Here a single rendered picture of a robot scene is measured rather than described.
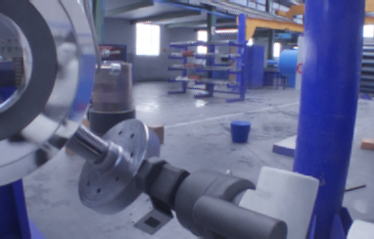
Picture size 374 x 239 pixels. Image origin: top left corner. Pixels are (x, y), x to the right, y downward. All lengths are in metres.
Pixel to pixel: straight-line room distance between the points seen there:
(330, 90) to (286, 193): 1.30
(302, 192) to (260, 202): 0.04
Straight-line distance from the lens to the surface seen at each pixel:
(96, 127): 2.67
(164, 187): 0.39
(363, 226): 0.30
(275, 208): 0.30
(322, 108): 1.59
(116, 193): 0.52
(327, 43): 1.58
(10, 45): 13.54
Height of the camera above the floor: 1.10
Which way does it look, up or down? 11 degrees down
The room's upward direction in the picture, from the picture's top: 1 degrees clockwise
